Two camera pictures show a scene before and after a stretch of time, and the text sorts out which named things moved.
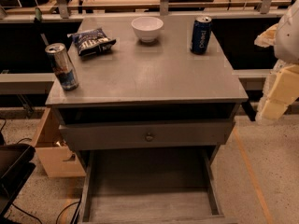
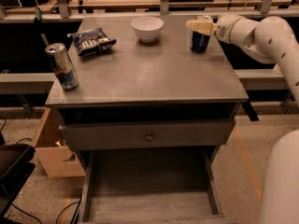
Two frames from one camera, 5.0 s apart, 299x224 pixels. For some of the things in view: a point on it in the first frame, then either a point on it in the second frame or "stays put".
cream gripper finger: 281,90 to 228,28
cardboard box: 58,157 stays put
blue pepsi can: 201,35 stays put
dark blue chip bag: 92,41 stays put
